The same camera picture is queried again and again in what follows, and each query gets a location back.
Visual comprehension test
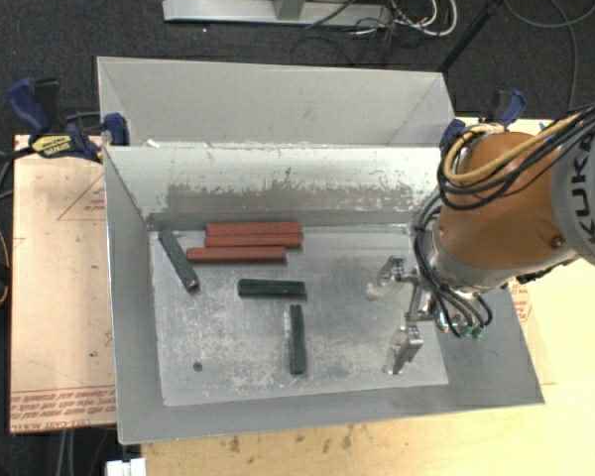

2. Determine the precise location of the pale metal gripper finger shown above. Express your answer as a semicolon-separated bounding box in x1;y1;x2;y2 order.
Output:
383;322;425;377
366;255;411;301

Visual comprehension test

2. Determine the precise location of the red-brown flat block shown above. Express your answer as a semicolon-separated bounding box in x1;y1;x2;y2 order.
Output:
185;246;288;265
205;221;304;238
203;233;303;249

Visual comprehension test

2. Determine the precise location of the grey metal bin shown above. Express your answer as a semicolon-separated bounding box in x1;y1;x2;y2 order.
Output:
96;56;546;446

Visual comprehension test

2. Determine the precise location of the brown cardboard board, red print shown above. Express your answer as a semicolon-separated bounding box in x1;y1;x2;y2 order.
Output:
9;134;118;435

